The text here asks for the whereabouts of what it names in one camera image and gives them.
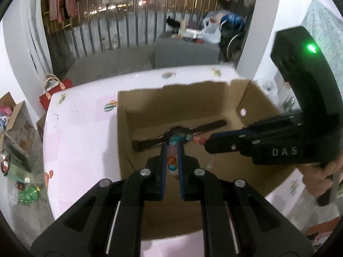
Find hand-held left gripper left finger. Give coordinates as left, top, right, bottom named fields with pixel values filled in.
left=31, top=143, right=168, bottom=257

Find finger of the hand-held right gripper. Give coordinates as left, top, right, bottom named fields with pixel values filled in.
left=242, top=112, right=304, bottom=140
left=204, top=129, right=258, bottom=155

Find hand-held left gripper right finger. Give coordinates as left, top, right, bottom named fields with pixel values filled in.
left=177, top=143, right=314, bottom=257

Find multicolour bead bracelet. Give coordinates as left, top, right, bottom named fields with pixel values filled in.
left=167, top=134, right=193, bottom=180

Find dark purple wrist watch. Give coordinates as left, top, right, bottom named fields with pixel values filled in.
left=132, top=120, right=228, bottom=152

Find person's right hand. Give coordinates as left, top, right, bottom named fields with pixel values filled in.
left=299, top=161, right=343, bottom=201

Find teal patterned cloth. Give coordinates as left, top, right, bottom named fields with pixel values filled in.
left=300, top=0, right=343, bottom=86

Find pink checked tablecloth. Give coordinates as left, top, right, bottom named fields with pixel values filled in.
left=43, top=65, right=311, bottom=257

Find grey cabinet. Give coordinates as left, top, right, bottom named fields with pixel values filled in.
left=154, top=31, right=221, bottom=69

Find black wheeled cart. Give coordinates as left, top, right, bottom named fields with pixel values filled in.
left=218, top=23, right=251, bottom=62

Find blue plastic bag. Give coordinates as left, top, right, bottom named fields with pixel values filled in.
left=220, top=12, right=245, bottom=28

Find white plastic bag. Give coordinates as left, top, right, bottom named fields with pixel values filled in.
left=201, top=19, right=221, bottom=43

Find small cardboard floor box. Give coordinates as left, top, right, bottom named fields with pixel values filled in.
left=36, top=114, right=47, bottom=142

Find red gift bag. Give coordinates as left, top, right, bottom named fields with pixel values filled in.
left=39, top=73, right=74, bottom=111

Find green plastic bottle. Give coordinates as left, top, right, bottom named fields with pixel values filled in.
left=17, top=186, right=41, bottom=204

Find large cardboard floor box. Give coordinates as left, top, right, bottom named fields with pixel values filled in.
left=0, top=92, right=36, bottom=166

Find green box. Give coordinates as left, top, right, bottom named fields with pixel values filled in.
left=4, top=163, right=31, bottom=182

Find metal balcony railing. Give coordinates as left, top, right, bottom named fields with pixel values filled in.
left=43, top=0, right=242, bottom=59

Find red and silver packet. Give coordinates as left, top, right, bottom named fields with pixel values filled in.
left=0, top=150, right=11, bottom=177

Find blue and white plastic bags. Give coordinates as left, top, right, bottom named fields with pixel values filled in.
left=0, top=114, right=12, bottom=134

